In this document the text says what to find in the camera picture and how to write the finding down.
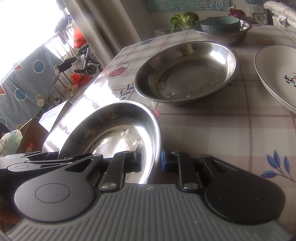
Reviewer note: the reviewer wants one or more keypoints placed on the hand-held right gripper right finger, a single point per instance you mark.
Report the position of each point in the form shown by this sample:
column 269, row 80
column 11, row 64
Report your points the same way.
column 172, row 162

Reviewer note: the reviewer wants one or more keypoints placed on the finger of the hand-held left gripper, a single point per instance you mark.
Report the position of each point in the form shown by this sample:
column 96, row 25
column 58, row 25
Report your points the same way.
column 34, row 165
column 20, row 156

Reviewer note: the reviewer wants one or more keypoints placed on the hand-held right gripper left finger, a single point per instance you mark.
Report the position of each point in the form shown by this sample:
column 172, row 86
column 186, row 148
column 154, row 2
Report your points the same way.
column 118, row 166

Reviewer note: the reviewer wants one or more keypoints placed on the steel basin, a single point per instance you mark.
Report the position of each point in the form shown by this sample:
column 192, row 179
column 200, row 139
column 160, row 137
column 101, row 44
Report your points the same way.
column 111, row 132

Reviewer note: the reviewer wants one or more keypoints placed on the stainless steel plate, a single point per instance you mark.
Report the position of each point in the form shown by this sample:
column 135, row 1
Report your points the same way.
column 185, row 76

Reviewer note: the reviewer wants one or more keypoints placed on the large stainless steel bowl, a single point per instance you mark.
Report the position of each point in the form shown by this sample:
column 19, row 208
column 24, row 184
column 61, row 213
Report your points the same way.
column 219, row 39

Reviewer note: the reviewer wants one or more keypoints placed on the white ceramic plate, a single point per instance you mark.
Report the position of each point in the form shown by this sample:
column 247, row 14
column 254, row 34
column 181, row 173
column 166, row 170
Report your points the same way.
column 272, row 69

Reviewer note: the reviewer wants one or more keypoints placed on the teal ceramic bowl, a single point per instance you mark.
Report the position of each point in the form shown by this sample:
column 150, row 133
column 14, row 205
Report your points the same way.
column 217, row 27

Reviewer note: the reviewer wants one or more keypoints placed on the small stainless steel bowl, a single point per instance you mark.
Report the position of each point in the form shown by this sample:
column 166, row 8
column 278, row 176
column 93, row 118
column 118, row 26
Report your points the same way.
column 245, row 25

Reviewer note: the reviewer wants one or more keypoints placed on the white green plastic bag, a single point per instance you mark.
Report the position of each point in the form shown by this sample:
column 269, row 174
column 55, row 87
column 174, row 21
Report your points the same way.
column 10, row 142

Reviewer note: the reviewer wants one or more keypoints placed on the open cardboard box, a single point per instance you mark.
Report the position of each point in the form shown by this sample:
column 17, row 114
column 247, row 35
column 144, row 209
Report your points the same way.
column 34, row 136

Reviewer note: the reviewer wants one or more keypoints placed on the white topped brown box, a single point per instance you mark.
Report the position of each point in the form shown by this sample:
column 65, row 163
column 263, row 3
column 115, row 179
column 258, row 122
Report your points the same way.
column 53, row 115

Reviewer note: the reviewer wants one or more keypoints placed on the grey circle-print blanket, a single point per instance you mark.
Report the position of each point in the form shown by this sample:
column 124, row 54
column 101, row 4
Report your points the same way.
column 27, row 81

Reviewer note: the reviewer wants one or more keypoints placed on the crumpled red plastic bag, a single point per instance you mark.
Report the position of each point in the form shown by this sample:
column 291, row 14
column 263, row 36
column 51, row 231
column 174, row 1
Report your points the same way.
column 81, row 79

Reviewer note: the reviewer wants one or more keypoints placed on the wheelchair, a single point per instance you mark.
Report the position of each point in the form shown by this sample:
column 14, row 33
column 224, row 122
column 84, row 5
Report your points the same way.
column 89, row 60

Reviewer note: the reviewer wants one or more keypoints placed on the hanging red plastic bag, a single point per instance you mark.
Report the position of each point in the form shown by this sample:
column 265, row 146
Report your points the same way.
column 79, row 38

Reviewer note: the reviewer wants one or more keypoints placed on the dark checked hanging cloth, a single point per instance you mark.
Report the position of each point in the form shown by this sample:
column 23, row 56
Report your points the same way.
column 63, row 23

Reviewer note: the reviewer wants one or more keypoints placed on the napa cabbage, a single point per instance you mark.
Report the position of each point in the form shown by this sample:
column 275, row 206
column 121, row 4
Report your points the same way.
column 183, row 20

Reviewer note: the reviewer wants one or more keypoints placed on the beige curtain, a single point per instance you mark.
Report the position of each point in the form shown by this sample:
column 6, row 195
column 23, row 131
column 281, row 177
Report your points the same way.
column 104, row 25

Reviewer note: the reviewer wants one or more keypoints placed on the red onion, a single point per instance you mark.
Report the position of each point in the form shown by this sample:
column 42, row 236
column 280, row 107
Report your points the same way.
column 238, row 12

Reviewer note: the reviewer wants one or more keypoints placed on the white water dispenser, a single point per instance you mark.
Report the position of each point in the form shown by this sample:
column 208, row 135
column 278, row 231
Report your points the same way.
column 258, row 15

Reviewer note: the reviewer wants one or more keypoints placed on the white lace blanket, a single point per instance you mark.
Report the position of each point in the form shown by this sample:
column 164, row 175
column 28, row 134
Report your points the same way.
column 281, row 8

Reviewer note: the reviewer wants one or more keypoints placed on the teal floral wall cloth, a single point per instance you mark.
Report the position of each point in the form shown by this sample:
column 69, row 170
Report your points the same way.
column 185, row 5

